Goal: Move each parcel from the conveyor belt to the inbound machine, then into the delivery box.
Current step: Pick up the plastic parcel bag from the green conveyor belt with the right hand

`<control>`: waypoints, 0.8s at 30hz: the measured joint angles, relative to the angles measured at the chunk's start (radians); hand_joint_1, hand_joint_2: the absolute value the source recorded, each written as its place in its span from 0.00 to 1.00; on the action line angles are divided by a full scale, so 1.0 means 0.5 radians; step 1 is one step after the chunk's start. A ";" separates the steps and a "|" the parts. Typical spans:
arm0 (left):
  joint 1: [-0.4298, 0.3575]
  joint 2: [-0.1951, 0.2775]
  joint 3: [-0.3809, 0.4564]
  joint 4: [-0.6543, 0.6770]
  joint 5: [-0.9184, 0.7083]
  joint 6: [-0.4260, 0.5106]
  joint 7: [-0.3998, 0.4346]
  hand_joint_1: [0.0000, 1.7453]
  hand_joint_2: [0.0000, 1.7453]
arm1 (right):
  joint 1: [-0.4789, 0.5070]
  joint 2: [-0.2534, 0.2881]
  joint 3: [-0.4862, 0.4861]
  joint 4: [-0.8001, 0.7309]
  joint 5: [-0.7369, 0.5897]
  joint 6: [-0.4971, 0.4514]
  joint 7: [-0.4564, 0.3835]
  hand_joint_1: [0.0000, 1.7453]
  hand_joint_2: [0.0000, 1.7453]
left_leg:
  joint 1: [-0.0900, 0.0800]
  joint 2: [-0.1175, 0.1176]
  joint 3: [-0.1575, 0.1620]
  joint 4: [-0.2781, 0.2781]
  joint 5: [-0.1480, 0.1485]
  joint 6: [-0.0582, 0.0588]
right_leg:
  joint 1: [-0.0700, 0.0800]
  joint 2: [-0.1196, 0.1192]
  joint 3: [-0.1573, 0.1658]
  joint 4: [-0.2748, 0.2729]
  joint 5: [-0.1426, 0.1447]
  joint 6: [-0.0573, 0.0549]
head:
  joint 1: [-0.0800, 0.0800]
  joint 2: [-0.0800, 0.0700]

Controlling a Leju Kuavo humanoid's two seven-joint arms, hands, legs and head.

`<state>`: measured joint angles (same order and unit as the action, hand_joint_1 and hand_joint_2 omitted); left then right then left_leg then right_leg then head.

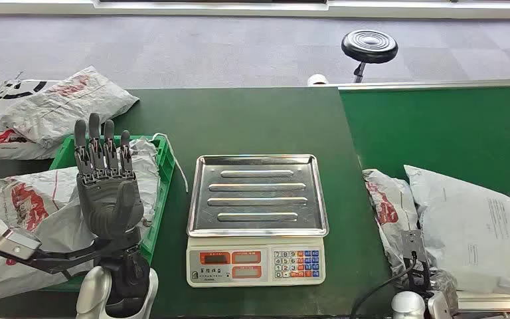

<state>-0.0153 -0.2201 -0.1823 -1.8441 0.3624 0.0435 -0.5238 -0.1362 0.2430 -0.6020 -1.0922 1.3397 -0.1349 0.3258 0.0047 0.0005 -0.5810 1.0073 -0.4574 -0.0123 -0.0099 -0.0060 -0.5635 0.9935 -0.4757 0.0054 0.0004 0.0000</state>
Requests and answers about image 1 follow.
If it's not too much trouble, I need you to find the small grey parcel red print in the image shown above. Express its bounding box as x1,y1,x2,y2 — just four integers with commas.
362,169,458,304

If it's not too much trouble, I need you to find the green conveyor belt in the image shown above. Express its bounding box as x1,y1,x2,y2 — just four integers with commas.
338,86,510,294

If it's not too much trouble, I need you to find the crumpled grey parcel red print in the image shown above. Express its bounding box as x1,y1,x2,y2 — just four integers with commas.
0,66,140,150

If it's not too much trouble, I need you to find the large grey parcel red print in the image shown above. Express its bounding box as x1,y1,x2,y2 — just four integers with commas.
0,138,162,306

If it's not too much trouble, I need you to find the white parcel black print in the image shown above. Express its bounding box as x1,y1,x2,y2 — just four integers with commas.
0,78,62,161

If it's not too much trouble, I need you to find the white electronic weighing scale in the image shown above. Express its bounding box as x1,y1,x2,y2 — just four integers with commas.
185,154,330,289

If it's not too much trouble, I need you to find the green plastic crate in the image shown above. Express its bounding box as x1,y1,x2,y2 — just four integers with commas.
44,134,177,292

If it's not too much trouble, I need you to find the black round stool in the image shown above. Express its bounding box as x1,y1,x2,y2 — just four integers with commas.
341,29,400,84

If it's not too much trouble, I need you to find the white parcel with shipping label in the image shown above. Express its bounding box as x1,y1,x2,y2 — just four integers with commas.
403,164,510,296

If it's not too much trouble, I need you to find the black cable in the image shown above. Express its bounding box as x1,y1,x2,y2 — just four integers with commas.
349,251,418,319

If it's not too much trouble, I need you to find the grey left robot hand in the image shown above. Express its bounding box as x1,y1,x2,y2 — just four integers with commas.
73,113,145,241

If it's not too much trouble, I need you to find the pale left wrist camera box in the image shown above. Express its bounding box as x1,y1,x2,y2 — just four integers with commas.
0,220,43,261

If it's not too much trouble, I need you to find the aluminium conveyor rail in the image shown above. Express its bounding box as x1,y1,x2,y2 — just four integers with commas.
337,78,510,92
456,291,510,314

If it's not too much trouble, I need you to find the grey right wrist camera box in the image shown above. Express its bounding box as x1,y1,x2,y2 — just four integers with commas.
400,229,428,261

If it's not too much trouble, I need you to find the steel scale tray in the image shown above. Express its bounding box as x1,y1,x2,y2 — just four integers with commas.
187,154,330,239

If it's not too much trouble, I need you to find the white string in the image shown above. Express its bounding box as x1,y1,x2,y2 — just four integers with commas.
151,132,190,194

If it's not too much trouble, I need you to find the white conveyor roller end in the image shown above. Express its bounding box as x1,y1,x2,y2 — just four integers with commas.
306,73,330,87

